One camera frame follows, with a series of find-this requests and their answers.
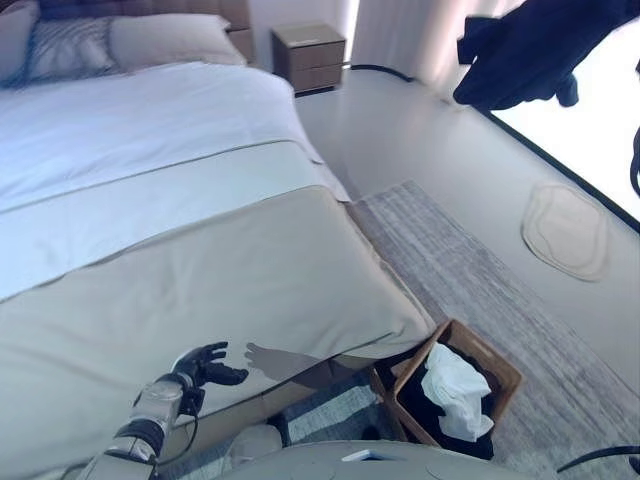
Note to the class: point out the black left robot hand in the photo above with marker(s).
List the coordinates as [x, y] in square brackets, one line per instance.
[207, 367]

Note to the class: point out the black garment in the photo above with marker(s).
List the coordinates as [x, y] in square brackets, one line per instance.
[420, 415]

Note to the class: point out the white garment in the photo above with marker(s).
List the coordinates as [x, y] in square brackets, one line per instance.
[460, 395]

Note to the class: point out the dark blue garment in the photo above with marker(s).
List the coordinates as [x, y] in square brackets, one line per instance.
[525, 60]

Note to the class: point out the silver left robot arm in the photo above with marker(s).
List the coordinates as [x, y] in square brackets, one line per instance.
[155, 400]

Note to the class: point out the bed with beige cover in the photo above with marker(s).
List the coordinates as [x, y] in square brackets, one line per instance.
[200, 290]

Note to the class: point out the brown wicker basket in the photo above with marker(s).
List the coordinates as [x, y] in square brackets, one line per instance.
[500, 372]

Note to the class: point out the silver left robot leg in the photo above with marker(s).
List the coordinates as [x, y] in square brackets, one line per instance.
[255, 442]

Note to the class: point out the grey robot torso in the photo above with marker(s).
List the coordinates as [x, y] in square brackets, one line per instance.
[375, 465]

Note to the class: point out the white duvet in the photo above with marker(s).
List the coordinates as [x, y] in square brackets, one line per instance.
[125, 135]

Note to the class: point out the brown wooden nightstand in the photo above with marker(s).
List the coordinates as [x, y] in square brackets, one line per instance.
[310, 55]

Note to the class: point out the plain beige pillow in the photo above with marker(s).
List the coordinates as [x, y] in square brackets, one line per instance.
[165, 40]

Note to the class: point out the striped grey pillow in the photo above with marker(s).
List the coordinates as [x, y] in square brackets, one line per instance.
[70, 50]

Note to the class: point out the grey pillows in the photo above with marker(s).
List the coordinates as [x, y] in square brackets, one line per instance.
[175, 6]

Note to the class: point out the beige oval floor mat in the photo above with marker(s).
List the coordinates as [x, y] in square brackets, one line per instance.
[565, 230]

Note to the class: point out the sheer white curtain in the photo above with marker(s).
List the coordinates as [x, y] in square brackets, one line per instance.
[400, 35]

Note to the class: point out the black window frame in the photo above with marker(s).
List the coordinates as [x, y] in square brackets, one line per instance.
[550, 159]

